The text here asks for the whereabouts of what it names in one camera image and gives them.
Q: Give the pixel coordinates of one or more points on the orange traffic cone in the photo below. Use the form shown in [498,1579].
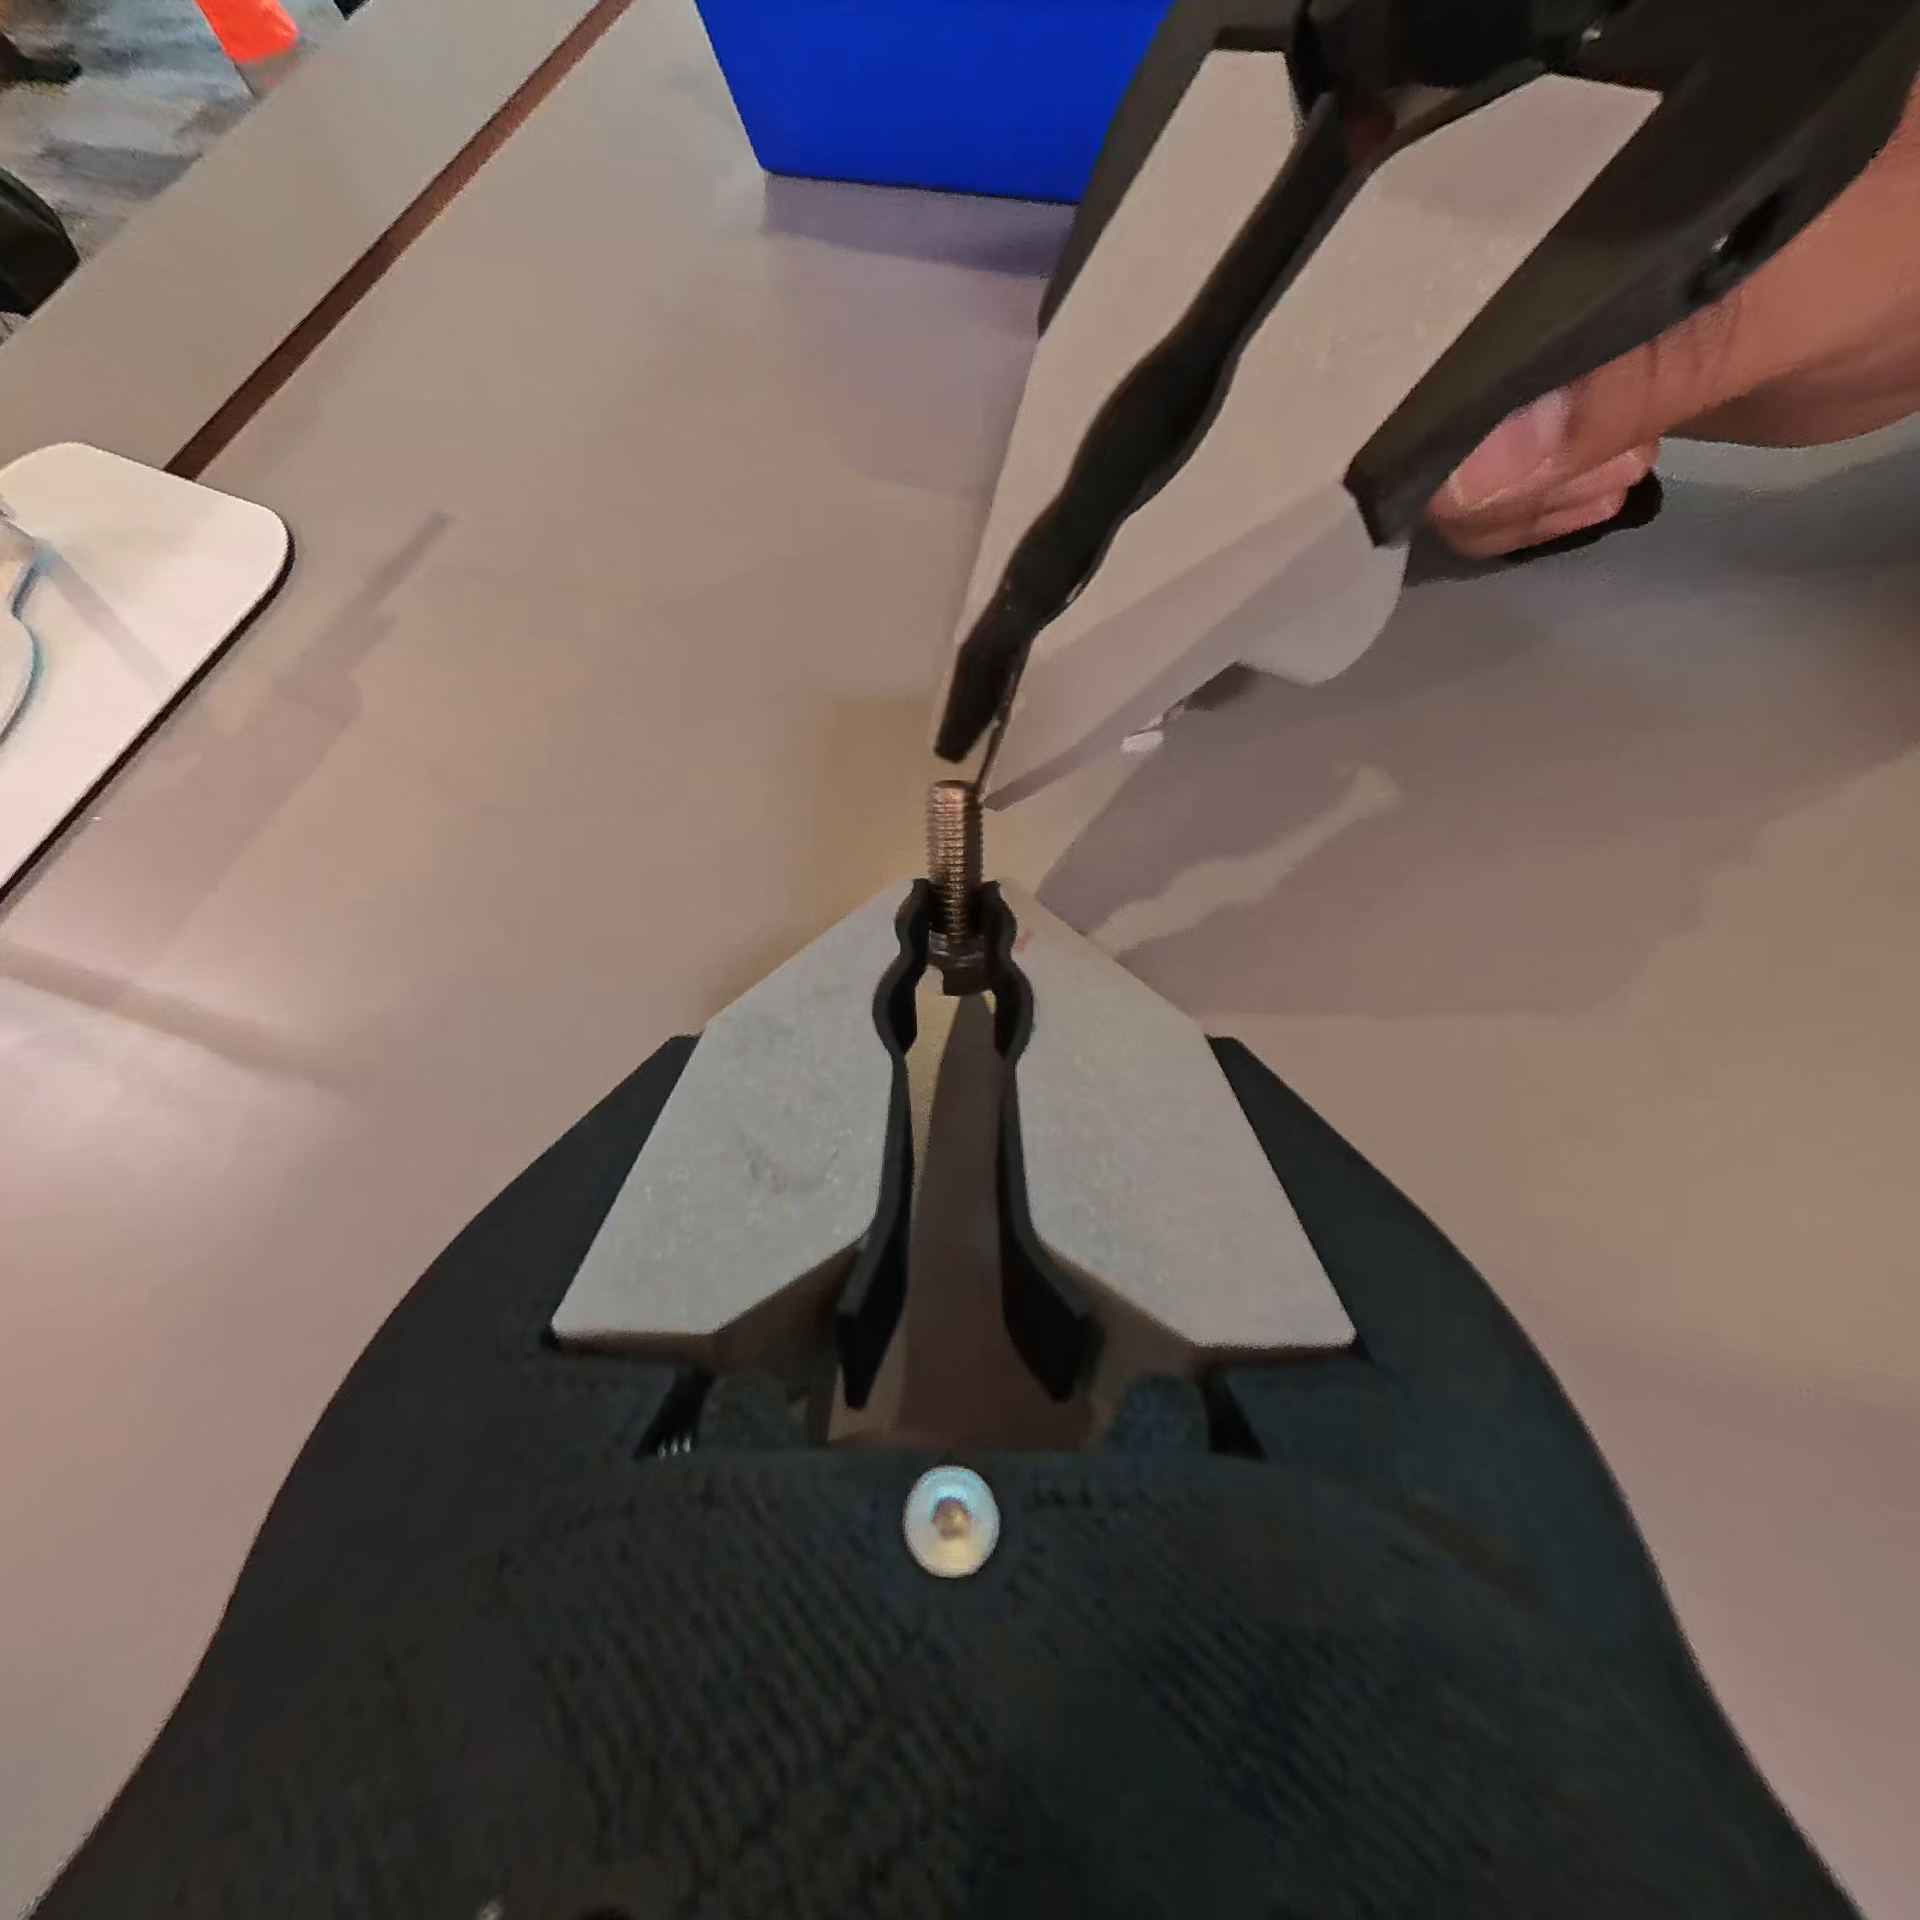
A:
[248,23]

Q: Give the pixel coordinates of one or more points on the long steel hex bolt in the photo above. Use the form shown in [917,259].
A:
[953,839]

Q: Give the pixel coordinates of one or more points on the white document stand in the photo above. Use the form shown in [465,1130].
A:
[119,629]

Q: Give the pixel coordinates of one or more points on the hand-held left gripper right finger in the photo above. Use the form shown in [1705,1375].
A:
[1154,1170]

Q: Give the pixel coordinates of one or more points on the person's right hand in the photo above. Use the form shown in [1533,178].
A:
[1770,359]

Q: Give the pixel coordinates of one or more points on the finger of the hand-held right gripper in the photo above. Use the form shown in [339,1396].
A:
[1320,375]
[1079,420]

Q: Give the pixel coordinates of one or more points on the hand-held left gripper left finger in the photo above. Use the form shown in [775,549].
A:
[751,1170]

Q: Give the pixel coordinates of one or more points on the blue plastic bin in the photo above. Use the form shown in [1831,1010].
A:
[931,90]

